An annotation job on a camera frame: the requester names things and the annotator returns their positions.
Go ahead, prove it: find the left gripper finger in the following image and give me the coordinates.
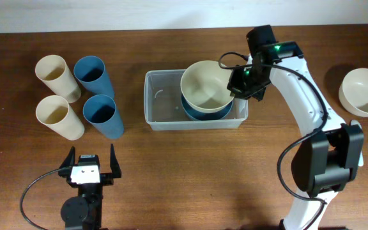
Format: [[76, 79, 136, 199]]
[[110, 144, 121, 174], [59, 146, 75, 169]]

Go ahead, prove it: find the cream bowl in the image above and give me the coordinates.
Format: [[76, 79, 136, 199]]
[[339, 68, 368, 117], [180, 60, 234, 113]]

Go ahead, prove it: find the blue bowl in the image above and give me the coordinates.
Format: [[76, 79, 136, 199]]
[[181, 95, 233, 121]]

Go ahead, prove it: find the blue cup front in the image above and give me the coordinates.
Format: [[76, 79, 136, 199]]
[[82, 95, 125, 139]]

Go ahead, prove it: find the blue cup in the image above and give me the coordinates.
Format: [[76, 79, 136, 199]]
[[82, 95, 125, 139], [73, 56, 115, 98]]

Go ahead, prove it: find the blue cup back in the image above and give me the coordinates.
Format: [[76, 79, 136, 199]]
[[73, 56, 115, 98]]

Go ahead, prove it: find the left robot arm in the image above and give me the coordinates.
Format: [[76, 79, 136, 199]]
[[58, 145, 122, 230]]

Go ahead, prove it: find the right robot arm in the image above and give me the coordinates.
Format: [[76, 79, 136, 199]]
[[227, 25, 364, 229]]

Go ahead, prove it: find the clear plastic container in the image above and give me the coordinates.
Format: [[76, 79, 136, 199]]
[[144, 69, 249, 131]]

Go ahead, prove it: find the cream cup front left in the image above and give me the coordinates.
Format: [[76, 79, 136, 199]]
[[35, 95, 85, 141]]

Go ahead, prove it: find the cream cup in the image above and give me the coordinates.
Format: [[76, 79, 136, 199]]
[[35, 95, 85, 141], [34, 55, 81, 103]]

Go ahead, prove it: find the cream cup back left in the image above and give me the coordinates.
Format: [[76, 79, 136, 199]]
[[34, 55, 81, 103]]

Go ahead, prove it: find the white plastic spoon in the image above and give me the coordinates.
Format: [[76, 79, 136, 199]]
[[349, 119, 365, 167]]

